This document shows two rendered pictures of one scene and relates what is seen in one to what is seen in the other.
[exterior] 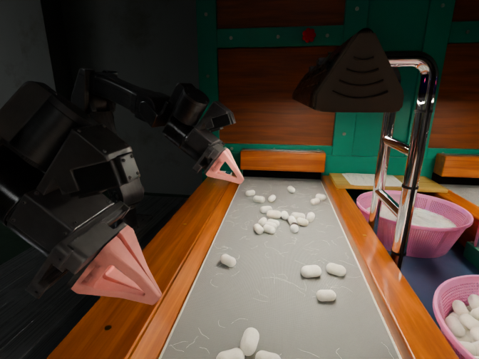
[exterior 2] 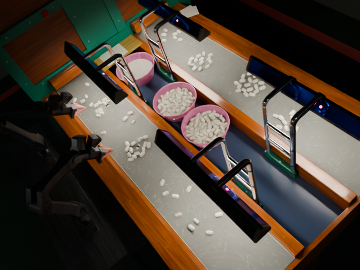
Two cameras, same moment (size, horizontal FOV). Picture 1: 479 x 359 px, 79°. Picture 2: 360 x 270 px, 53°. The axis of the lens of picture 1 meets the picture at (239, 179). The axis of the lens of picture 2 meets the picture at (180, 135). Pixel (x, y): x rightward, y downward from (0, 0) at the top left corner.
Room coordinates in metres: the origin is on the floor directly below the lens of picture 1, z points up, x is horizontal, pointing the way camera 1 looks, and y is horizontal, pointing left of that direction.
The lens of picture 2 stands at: (-1.02, 0.34, 2.30)
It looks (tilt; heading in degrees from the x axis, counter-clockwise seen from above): 51 degrees down; 333
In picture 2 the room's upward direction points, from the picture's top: 24 degrees counter-clockwise
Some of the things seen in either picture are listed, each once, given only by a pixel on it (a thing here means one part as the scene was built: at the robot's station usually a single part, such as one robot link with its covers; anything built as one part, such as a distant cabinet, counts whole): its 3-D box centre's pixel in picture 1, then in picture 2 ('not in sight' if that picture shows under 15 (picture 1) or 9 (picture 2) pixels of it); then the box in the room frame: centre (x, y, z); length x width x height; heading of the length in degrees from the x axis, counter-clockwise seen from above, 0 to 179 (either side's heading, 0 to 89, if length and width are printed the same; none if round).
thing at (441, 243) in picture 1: (407, 222); (137, 71); (0.72, -0.45, 0.72); 0.27 x 0.27 x 0.10
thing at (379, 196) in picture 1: (353, 174); (115, 82); (0.57, -0.23, 0.90); 0.20 x 0.19 x 0.45; 172
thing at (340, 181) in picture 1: (383, 181); (118, 52); (0.93, -0.48, 0.77); 0.33 x 0.15 x 0.01; 82
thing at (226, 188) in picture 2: not in sight; (204, 177); (-0.37, -0.02, 1.08); 0.62 x 0.08 x 0.07; 172
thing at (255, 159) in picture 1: (281, 159); (70, 72); (1.03, -0.16, 0.83); 0.30 x 0.06 x 0.07; 82
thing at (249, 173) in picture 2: not in sight; (227, 185); (-0.39, -0.10, 0.90); 0.20 x 0.19 x 0.45; 172
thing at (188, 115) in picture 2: not in sight; (206, 128); (0.00, -0.36, 0.72); 0.27 x 0.27 x 0.10
